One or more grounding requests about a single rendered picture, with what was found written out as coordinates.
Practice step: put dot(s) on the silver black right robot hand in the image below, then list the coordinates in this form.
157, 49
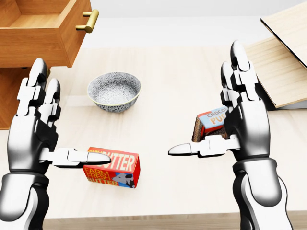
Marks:
251, 134

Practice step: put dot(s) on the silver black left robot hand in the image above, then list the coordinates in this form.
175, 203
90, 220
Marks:
22, 143

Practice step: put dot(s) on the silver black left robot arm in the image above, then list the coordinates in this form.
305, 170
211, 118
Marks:
14, 198

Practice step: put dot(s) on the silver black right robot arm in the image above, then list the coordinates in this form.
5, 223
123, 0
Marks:
261, 191

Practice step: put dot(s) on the open wooden drawer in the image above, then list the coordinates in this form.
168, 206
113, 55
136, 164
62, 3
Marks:
36, 43

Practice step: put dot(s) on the chocolate pudding box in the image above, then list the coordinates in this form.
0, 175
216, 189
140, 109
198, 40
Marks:
211, 119

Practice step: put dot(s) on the pale wooden slat tray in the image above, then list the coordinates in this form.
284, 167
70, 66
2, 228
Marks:
280, 67

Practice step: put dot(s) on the red butter box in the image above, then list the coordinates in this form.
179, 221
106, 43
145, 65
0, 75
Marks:
120, 172

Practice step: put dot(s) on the grey patterned bowl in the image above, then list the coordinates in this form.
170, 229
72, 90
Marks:
114, 92

